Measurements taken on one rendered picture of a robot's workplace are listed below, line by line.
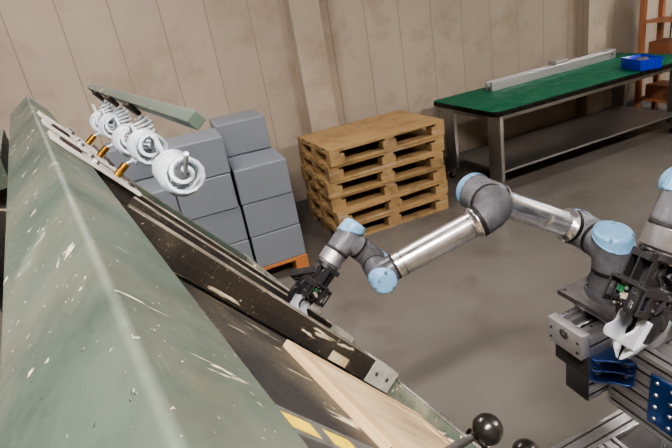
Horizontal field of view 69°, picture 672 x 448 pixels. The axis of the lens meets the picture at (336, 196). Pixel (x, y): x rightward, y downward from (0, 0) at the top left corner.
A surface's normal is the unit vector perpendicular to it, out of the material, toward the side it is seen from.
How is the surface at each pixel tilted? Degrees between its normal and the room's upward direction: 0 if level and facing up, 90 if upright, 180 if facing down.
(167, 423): 9
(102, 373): 37
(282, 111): 90
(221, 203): 90
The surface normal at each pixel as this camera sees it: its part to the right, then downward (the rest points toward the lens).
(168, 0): 0.39, 0.28
